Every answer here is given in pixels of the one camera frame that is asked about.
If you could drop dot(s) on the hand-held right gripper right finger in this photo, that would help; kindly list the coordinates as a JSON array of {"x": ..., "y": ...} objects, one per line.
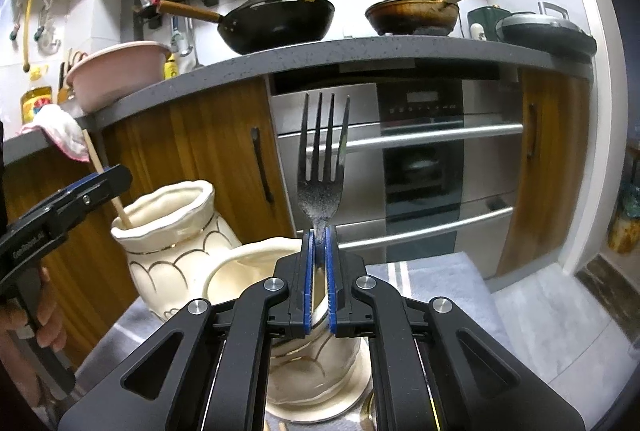
[{"x": 330, "y": 276}]

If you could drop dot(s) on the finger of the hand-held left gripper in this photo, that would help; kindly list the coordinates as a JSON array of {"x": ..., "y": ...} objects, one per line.
[{"x": 107, "y": 178}]

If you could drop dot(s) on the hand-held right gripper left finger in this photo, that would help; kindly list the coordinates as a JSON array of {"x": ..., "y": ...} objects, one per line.
[{"x": 309, "y": 276}]

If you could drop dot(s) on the wooden chopstick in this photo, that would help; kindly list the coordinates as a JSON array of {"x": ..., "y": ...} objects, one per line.
[{"x": 90, "y": 151}]

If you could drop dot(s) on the short cream ceramic holder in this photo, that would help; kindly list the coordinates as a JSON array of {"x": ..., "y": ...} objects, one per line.
[{"x": 235, "y": 271}]

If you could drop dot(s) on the silver metal fork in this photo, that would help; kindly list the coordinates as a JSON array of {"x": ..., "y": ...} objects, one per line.
[{"x": 317, "y": 196}]

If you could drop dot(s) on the tall cream ceramic vase holder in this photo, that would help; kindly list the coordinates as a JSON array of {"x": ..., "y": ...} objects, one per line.
[{"x": 165, "y": 256}]

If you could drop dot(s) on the person's left hand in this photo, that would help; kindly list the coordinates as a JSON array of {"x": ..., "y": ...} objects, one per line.
[{"x": 52, "y": 316}]

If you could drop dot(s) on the white and pink cloth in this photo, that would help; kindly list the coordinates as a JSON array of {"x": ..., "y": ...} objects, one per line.
[{"x": 57, "y": 128}]

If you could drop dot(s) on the wide wooden base cabinet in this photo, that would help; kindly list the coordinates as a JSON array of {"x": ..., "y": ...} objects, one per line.
[{"x": 200, "y": 136}]

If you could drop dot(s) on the yellow cooking oil bottle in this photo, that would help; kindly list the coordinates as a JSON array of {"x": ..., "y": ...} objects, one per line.
[{"x": 36, "y": 103}]

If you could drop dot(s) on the pink plastic basin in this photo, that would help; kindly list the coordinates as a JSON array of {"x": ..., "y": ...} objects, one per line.
[{"x": 117, "y": 71}]

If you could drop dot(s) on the grey striped table mat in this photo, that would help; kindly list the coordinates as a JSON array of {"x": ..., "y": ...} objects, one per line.
[{"x": 440, "y": 276}]

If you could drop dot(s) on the cream ceramic saucer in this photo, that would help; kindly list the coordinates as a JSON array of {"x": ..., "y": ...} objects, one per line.
[{"x": 350, "y": 393}]

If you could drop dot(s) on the yellow dish soap bottle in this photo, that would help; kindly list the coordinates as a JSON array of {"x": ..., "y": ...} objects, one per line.
[{"x": 171, "y": 67}]

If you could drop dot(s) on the stainless steel built-in oven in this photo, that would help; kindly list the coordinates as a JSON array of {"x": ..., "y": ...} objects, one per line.
[{"x": 400, "y": 151}]

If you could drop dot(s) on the hanging metal ladle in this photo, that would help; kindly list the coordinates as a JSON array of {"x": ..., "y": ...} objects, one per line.
[{"x": 184, "y": 38}]

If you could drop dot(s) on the grey speckled countertop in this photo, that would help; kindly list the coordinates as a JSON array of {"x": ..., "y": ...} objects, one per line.
[{"x": 300, "y": 56}]

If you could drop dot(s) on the narrow wooden base cabinet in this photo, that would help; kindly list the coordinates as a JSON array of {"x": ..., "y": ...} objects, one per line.
[{"x": 550, "y": 191}]

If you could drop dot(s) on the brown frying pan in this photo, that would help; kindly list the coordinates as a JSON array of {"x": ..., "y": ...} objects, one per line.
[{"x": 410, "y": 16}]

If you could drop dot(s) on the dark green kettle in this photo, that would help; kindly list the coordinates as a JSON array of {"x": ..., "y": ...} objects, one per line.
[{"x": 482, "y": 23}]

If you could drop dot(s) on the yellow plastic bag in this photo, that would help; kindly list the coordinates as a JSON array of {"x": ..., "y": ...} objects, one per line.
[{"x": 627, "y": 221}]

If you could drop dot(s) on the grey electric griddle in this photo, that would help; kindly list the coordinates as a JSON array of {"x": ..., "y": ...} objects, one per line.
[{"x": 545, "y": 36}]

